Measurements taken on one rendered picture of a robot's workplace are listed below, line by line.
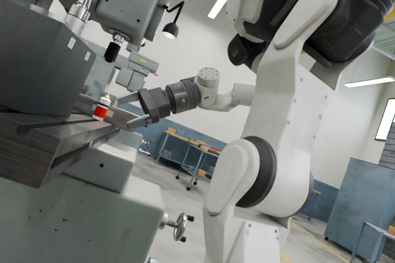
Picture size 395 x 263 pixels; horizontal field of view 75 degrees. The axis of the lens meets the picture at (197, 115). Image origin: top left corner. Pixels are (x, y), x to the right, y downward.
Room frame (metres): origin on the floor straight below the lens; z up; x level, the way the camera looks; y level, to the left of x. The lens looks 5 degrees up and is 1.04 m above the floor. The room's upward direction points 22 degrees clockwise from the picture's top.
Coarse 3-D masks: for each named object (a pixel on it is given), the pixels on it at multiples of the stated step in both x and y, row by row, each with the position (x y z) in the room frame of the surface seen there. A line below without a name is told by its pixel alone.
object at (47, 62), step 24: (0, 24) 0.48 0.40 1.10; (24, 24) 0.48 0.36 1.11; (48, 24) 0.48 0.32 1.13; (0, 48) 0.48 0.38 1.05; (24, 48) 0.48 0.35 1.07; (48, 48) 0.48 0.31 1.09; (72, 48) 0.56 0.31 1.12; (0, 72) 0.48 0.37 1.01; (24, 72) 0.48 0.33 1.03; (48, 72) 0.51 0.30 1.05; (72, 72) 0.61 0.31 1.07; (0, 96) 0.48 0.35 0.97; (24, 96) 0.48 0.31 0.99; (48, 96) 0.55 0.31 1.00; (72, 96) 0.66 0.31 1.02
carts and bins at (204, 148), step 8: (200, 144) 5.78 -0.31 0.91; (208, 152) 5.40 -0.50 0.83; (184, 160) 5.84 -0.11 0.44; (184, 168) 5.63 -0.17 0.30; (192, 168) 5.49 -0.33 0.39; (200, 168) 6.00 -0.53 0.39; (176, 176) 5.83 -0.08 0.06; (192, 176) 5.13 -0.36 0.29; (200, 176) 5.39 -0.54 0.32; (368, 224) 3.25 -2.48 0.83; (360, 232) 3.48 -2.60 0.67; (384, 232) 2.94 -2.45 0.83; (392, 232) 3.09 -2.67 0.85; (376, 248) 2.78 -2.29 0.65; (352, 256) 3.48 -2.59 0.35
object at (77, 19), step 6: (72, 12) 0.62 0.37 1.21; (78, 12) 0.62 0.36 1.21; (66, 18) 0.62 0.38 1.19; (72, 18) 0.62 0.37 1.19; (78, 18) 0.62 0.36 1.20; (84, 18) 0.63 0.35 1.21; (72, 24) 0.62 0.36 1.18; (78, 24) 0.62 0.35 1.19; (84, 24) 0.64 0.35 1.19; (72, 30) 0.62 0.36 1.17; (78, 30) 0.63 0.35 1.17
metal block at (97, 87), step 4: (96, 80) 1.07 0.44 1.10; (96, 84) 1.07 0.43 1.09; (100, 84) 1.07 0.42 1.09; (104, 84) 1.07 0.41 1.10; (92, 88) 1.07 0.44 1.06; (96, 88) 1.07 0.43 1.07; (100, 88) 1.07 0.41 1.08; (104, 88) 1.07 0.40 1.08; (92, 92) 1.07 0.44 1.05; (96, 92) 1.07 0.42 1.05; (100, 92) 1.07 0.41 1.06
